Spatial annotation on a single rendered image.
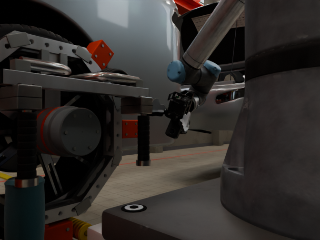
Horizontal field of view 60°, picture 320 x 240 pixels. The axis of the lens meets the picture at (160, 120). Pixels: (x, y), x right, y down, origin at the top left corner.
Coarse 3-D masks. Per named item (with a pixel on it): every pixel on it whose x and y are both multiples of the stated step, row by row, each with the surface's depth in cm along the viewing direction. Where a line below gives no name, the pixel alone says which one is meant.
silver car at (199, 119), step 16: (240, 80) 641; (208, 96) 319; (224, 96) 311; (240, 96) 305; (192, 112) 331; (208, 112) 318; (224, 112) 310; (192, 128) 337; (208, 128) 324; (224, 128) 314
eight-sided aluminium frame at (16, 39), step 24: (0, 48) 71; (24, 48) 77; (48, 48) 81; (72, 48) 87; (120, 120) 102; (120, 144) 102; (96, 168) 99; (96, 192) 94; (0, 216) 71; (48, 216) 81; (72, 216) 87
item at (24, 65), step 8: (40, 56) 79; (48, 56) 80; (16, 64) 56; (24, 64) 57; (32, 64) 58; (40, 64) 60; (48, 64) 61; (56, 64) 63; (40, 72) 78; (48, 72) 63; (56, 72) 63; (64, 72) 65
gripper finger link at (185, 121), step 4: (188, 112) 88; (184, 116) 90; (188, 116) 87; (180, 120) 90; (184, 120) 89; (188, 120) 86; (180, 124) 90; (184, 124) 88; (188, 124) 87; (184, 128) 85; (188, 128) 86; (184, 132) 84
